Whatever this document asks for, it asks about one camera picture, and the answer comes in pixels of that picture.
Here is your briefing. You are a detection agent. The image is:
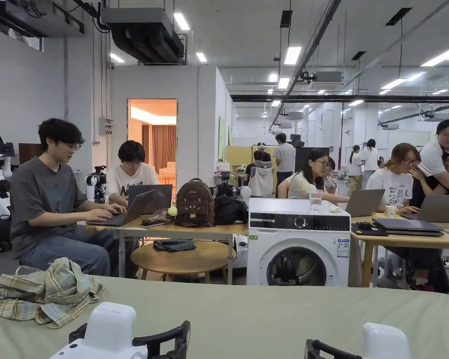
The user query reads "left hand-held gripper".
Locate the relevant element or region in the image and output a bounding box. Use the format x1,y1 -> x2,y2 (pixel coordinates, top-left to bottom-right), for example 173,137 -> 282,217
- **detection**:
49,302 -> 191,359

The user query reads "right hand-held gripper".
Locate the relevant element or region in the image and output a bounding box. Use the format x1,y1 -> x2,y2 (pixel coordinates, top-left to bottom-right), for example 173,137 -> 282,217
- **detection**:
304,322 -> 413,359

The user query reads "bed with pale green sheet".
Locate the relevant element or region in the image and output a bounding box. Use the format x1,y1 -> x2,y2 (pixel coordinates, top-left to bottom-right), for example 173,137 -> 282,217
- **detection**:
0,274 -> 449,359

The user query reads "crumpled plaid shirt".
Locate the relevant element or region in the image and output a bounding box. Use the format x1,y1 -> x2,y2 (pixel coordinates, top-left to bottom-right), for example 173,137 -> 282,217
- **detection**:
0,257 -> 106,330

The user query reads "round wooden low table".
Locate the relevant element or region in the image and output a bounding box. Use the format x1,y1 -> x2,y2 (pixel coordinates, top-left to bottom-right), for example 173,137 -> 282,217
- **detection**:
130,239 -> 238,284

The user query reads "white washing machine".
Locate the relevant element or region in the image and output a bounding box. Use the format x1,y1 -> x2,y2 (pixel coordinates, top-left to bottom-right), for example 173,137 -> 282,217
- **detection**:
246,188 -> 352,287

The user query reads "wooden table with laptops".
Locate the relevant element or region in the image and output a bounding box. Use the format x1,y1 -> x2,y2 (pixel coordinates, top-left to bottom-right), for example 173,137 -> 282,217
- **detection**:
345,188 -> 449,288
85,178 -> 250,286

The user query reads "small white black robot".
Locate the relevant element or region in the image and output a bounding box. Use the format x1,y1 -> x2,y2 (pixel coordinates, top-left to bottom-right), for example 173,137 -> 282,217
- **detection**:
85,165 -> 109,205

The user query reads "office chair with white vest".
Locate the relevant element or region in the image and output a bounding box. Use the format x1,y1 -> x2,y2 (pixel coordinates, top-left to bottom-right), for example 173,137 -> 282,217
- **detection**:
246,159 -> 276,198

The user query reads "group of people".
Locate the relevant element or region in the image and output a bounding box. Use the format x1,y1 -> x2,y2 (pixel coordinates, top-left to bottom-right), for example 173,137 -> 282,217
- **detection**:
348,138 -> 385,192

